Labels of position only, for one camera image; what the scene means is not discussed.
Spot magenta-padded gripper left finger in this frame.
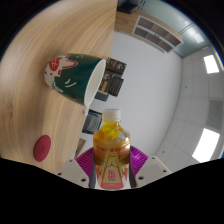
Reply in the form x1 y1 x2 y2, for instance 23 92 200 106
54 147 96 189

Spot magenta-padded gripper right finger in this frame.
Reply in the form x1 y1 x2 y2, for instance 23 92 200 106
128 145 173 188

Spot orange drink bottle white cap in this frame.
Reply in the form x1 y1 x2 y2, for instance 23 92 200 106
92 108 132 191

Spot flat round red coaster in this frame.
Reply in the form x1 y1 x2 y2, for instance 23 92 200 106
32 134 52 163

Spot large rectangular ceiling light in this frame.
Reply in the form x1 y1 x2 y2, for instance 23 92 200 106
191 127 221 164

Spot dark upholstered office chair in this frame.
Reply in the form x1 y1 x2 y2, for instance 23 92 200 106
94 89 110 102

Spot grey ceiling air vent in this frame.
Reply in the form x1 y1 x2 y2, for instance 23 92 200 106
206 99 224 130

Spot green and white printed mug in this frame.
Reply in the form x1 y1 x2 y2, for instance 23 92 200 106
43 53 107 116

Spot small dark printed box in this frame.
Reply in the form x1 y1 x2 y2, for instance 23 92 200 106
104 57 128 76

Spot small rectangular ceiling light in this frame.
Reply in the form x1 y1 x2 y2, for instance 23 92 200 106
203 54 220 75

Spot wooden shelf cabinet glass doors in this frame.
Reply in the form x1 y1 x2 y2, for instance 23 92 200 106
114 10 184 54

